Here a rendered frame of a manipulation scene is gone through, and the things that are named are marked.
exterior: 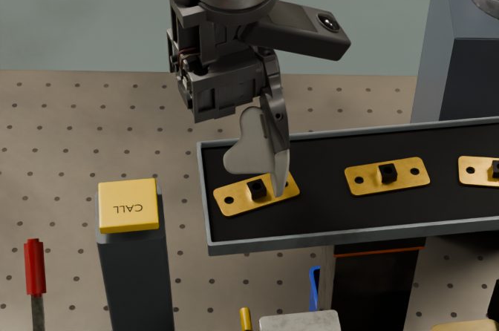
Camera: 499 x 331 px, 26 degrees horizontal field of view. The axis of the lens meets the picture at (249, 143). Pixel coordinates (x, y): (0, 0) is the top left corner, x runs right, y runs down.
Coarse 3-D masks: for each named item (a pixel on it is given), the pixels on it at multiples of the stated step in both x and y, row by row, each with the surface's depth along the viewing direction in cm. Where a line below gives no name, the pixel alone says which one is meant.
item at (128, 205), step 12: (132, 180) 112; (144, 180) 112; (108, 192) 111; (120, 192) 111; (132, 192) 111; (144, 192) 111; (156, 192) 111; (108, 204) 110; (120, 204) 110; (132, 204) 110; (144, 204) 110; (156, 204) 110; (108, 216) 109; (120, 216) 109; (132, 216) 109; (144, 216) 109; (156, 216) 109; (108, 228) 108; (120, 228) 109; (132, 228) 109; (144, 228) 109; (156, 228) 109
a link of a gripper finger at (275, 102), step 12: (276, 84) 93; (264, 96) 94; (276, 96) 93; (264, 108) 95; (276, 108) 94; (276, 120) 94; (276, 132) 95; (288, 132) 95; (276, 144) 96; (288, 144) 96
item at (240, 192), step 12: (252, 180) 111; (264, 180) 112; (288, 180) 112; (216, 192) 111; (228, 192) 111; (240, 192) 111; (252, 192) 110; (264, 192) 110; (288, 192) 111; (228, 204) 110; (240, 204) 110; (252, 204) 110; (264, 204) 110; (228, 216) 109
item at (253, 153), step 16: (256, 112) 96; (256, 128) 96; (240, 144) 96; (256, 144) 96; (224, 160) 96; (240, 160) 96; (256, 160) 97; (272, 160) 97; (288, 160) 97; (272, 176) 99
